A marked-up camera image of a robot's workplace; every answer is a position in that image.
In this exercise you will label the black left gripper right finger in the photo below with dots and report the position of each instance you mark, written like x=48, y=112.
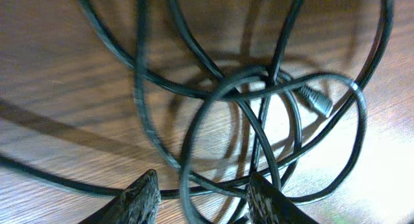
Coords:
x=267, y=205

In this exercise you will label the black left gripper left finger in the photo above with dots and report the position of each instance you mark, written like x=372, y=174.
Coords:
x=138, y=203

